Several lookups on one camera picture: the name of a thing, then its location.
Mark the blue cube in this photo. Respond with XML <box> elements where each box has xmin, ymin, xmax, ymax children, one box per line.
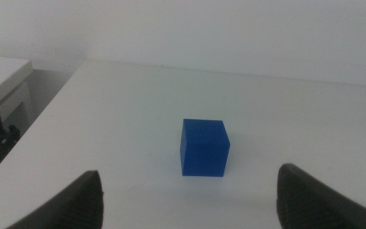
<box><xmin>179</xmin><ymin>118</ymin><xmax>231</xmax><ymax>177</ymax></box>

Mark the white side table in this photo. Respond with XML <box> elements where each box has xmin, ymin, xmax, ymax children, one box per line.
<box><xmin>0</xmin><ymin>55</ymin><xmax>34</xmax><ymax>134</ymax></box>

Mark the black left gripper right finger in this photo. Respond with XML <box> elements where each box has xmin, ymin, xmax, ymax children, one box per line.
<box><xmin>276</xmin><ymin>163</ymin><xmax>366</xmax><ymax>229</ymax></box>

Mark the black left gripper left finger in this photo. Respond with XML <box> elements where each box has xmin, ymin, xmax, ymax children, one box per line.
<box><xmin>6</xmin><ymin>170</ymin><xmax>104</xmax><ymax>229</ymax></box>

